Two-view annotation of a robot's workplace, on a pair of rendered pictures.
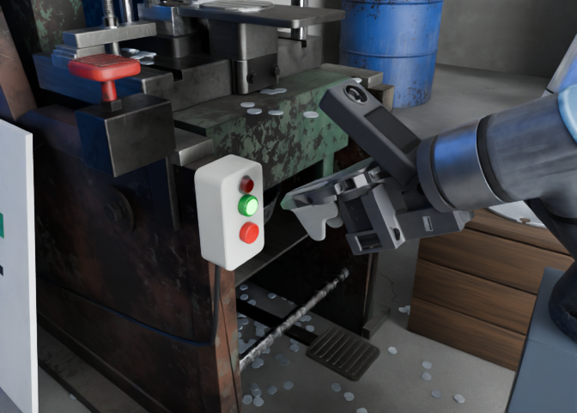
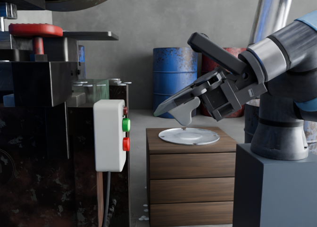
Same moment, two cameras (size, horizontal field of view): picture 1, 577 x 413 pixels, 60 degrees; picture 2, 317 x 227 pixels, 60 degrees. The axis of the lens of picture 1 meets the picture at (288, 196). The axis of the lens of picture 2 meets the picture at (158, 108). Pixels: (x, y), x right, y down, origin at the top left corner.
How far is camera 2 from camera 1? 38 cm
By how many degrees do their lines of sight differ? 39
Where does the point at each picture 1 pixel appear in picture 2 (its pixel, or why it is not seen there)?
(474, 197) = (277, 68)
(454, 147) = (264, 47)
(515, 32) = not seen: hidden behind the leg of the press
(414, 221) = (244, 94)
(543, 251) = (209, 154)
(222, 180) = (118, 105)
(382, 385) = not seen: outside the picture
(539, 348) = (269, 166)
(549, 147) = (307, 36)
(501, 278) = (194, 175)
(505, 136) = (286, 37)
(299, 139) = not seen: hidden behind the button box
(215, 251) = (110, 159)
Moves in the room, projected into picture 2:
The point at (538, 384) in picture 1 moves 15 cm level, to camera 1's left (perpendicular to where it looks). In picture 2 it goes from (271, 186) to (234, 204)
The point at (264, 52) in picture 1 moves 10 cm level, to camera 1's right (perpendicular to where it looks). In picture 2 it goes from (73, 60) to (106, 60)
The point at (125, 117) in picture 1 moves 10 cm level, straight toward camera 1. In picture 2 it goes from (56, 63) to (101, 63)
